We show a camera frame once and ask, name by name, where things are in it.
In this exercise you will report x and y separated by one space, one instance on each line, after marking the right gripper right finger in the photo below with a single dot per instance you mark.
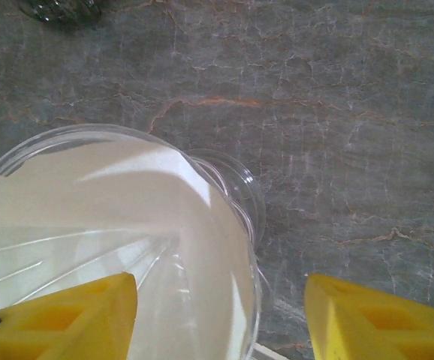
382 330

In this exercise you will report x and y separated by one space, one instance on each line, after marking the dark green glass dripper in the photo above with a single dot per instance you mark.
59 9

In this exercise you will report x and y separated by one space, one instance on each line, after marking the white paper coffee filter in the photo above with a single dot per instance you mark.
108 195

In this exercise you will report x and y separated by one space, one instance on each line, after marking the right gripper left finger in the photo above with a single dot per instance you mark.
52 330

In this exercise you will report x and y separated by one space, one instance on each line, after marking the clear glass dripper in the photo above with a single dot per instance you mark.
70 135

